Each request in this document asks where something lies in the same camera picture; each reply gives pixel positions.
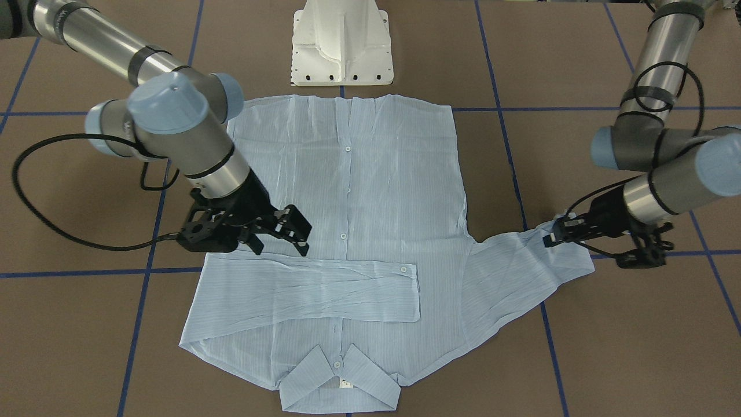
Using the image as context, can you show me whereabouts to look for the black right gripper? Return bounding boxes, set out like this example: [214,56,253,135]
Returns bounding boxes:
[190,171,312,257]

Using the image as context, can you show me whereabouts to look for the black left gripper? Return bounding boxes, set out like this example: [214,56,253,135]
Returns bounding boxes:
[543,188,632,248]

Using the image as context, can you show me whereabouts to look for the light blue button-up shirt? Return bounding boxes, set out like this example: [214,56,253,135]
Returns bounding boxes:
[179,95,595,414]

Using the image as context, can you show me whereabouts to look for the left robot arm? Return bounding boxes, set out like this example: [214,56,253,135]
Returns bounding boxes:
[544,1,739,250]

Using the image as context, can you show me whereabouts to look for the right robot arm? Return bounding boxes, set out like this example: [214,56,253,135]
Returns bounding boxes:
[2,1,312,256]

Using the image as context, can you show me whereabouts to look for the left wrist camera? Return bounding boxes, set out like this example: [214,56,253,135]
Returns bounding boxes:
[615,222,675,269]

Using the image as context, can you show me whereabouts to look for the white camera stand base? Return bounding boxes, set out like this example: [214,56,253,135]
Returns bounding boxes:
[289,1,395,87]

